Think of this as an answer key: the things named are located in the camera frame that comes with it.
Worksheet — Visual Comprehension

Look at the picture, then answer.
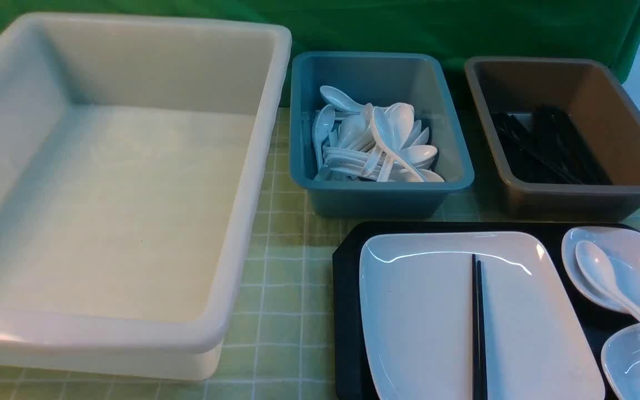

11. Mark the large white plastic tub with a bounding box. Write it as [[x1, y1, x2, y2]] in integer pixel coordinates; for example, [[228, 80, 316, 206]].
[[0, 12, 292, 381]]

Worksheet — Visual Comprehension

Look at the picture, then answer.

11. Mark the black serving tray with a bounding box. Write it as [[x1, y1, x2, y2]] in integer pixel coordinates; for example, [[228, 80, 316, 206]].
[[332, 221, 627, 399]]

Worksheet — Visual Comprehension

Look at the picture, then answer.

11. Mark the large white square plate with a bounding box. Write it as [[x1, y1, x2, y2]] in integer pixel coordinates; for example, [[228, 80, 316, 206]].
[[359, 231, 606, 399]]

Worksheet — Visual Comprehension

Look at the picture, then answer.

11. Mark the black chopstick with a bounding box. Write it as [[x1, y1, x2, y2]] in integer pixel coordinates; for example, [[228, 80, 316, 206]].
[[477, 259, 488, 399], [471, 254, 483, 399]]

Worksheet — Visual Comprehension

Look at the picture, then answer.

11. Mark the brown plastic chopstick bin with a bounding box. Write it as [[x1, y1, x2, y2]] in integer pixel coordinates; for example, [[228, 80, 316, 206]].
[[464, 56, 640, 221]]

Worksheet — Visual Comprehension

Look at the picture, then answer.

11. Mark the pile of white spoons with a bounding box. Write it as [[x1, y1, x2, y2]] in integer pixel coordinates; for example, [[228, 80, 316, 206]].
[[311, 84, 444, 183]]

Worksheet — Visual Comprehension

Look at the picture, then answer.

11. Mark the pile of black chopsticks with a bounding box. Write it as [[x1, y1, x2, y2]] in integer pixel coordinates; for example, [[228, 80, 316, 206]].
[[491, 104, 614, 186]]

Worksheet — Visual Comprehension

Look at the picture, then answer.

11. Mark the green checked tablecloth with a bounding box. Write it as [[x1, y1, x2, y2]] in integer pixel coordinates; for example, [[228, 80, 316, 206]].
[[0, 109, 640, 399]]

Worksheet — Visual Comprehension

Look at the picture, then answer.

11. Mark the white ceramic soup spoon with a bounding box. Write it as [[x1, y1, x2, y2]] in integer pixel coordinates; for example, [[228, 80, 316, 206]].
[[576, 241, 640, 322]]

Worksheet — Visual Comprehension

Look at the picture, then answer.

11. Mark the blue plastic spoon bin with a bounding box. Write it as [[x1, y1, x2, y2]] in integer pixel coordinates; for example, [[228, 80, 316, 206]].
[[289, 51, 474, 218]]

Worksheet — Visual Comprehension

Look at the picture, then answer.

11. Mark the green backdrop cloth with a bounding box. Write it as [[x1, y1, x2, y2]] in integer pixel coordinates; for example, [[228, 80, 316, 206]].
[[0, 1, 640, 106]]

